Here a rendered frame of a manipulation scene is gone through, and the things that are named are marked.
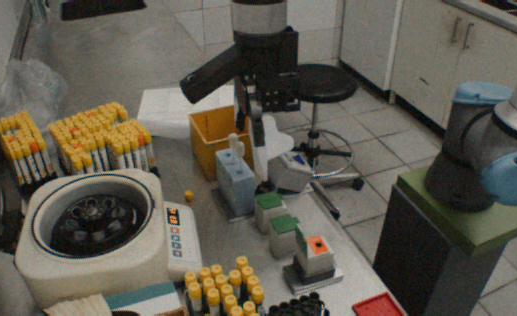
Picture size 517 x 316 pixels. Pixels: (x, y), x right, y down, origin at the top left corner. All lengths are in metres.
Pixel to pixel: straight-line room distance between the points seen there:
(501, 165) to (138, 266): 0.55
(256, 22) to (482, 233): 0.56
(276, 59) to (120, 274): 0.38
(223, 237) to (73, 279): 0.29
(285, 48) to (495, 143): 0.35
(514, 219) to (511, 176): 0.24
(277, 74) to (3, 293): 0.59
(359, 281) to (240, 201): 0.26
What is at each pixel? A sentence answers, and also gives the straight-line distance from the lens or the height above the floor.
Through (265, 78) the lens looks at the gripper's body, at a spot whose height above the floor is 1.20.
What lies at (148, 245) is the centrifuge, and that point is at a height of 0.99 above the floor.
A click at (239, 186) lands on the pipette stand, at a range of 0.79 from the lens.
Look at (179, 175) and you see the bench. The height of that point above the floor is 0.88.
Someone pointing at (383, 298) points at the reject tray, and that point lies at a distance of 0.75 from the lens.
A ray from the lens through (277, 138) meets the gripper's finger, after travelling 0.62.
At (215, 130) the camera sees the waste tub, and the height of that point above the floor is 0.92.
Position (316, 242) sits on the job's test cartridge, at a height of 0.95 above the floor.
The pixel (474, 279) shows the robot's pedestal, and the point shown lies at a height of 0.70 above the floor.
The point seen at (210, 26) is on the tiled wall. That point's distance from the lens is 3.08.
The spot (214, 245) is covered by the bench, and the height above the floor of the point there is 0.87.
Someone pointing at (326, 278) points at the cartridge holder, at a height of 0.89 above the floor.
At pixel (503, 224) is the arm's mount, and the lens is 0.91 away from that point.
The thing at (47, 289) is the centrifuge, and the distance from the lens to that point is 0.70.
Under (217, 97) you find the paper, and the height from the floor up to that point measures 0.89.
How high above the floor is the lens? 1.46
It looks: 36 degrees down
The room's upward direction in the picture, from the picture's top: straight up
